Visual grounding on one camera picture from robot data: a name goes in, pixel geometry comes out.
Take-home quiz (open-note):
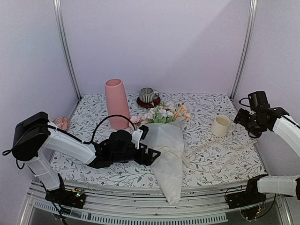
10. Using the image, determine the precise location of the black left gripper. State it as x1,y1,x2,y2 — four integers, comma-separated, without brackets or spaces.
112,143,161,166

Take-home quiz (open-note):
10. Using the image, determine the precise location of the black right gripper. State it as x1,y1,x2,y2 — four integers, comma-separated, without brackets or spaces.
234,108,266,137

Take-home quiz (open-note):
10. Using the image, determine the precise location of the cream printed ribbon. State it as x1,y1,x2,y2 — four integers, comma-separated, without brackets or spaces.
157,138,257,174

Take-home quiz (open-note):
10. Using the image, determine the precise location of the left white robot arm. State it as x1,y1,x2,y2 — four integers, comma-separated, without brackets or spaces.
7,112,161,203

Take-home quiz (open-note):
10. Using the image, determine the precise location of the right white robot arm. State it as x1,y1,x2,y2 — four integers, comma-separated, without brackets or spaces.
234,107,300,204

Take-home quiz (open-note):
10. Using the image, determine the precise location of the pink tall vase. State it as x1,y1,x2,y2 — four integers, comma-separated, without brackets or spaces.
105,79,130,130

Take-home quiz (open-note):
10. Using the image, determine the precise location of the cream white mug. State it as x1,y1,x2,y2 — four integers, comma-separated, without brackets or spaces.
210,115,236,137

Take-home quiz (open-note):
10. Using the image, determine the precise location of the dark red saucer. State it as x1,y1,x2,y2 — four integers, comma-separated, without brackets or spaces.
136,94,161,109

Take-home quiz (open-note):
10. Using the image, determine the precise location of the striped grey ceramic cup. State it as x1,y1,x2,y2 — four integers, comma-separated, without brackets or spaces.
139,87,159,103

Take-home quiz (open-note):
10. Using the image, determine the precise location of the pink patterned ball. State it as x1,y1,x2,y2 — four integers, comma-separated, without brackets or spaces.
53,117,70,131

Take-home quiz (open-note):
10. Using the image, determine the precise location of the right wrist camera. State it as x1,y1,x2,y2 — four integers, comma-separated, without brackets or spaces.
248,91,270,111

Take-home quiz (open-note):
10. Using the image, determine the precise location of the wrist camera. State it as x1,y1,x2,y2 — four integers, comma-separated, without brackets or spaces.
132,125,149,149
248,91,270,111

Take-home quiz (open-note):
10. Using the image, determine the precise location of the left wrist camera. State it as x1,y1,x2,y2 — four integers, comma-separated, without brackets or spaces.
132,125,149,149

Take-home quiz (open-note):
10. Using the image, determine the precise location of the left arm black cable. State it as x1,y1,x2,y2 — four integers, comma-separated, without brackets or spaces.
2,114,136,169

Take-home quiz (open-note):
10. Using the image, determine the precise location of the aluminium front rail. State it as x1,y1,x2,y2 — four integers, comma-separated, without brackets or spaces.
20,180,291,225

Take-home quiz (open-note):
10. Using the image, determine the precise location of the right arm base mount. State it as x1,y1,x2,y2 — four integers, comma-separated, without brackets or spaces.
225,174,267,209

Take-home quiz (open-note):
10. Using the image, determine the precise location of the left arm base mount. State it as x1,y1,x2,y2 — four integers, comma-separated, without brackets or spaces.
45,188,86,209

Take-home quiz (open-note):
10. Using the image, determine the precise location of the right aluminium frame post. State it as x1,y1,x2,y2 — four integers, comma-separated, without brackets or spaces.
230,0,258,101

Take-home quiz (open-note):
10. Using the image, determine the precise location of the aluminium frame post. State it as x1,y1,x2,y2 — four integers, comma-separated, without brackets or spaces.
230,0,258,101
53,0,82,101

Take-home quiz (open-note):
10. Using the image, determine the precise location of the left aluminium frame post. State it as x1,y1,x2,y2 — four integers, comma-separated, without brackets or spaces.
53,0,82,101

